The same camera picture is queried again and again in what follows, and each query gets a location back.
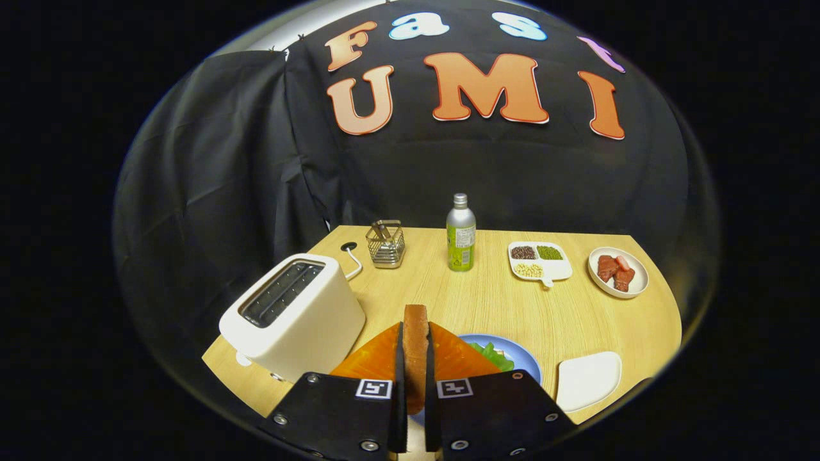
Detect blue plate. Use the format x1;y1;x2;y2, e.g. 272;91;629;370
410;334;543;426

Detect black backdrop cloth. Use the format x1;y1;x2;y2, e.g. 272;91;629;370
114;0;718;359

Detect white toaster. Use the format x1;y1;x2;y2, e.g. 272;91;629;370
218;253;366;384

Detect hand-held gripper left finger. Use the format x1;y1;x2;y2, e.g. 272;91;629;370
258;322;409;461

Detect green lettuce leaf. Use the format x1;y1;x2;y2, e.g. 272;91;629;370
468;341;515;373

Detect white round plate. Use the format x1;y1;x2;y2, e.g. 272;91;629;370
587;247;650;300

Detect wire mesh utensil holder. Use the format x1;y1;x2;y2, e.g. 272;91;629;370
366;220;406;269

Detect white divided dish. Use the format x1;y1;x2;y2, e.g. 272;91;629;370
507;241;573;289

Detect white rectangular plate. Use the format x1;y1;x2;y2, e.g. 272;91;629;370
555;351;623;413

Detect round-topped bread slice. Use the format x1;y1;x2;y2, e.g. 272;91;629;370
403;304;431;416

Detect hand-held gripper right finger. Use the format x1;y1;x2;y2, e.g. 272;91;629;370
424;322;577;460

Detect silver bottle with green label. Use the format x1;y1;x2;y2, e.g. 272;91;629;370
446;193;477;273

